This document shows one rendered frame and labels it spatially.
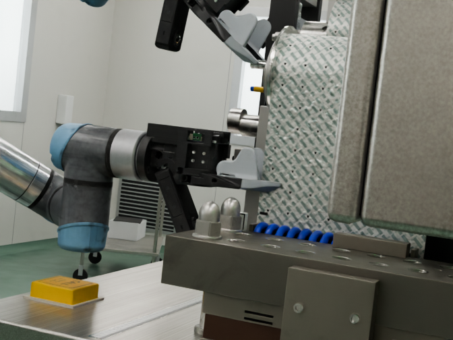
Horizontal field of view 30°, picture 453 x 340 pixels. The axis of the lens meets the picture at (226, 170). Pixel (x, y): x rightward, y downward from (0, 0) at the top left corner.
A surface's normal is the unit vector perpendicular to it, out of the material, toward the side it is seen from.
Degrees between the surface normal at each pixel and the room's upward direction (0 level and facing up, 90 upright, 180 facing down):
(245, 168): 90
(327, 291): 90
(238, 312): 90
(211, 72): 90
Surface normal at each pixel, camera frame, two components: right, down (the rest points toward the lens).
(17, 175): 0.38, 0.16
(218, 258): -0.37, 0.00
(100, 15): 0.92, 0.12
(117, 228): -0.11, 0.04
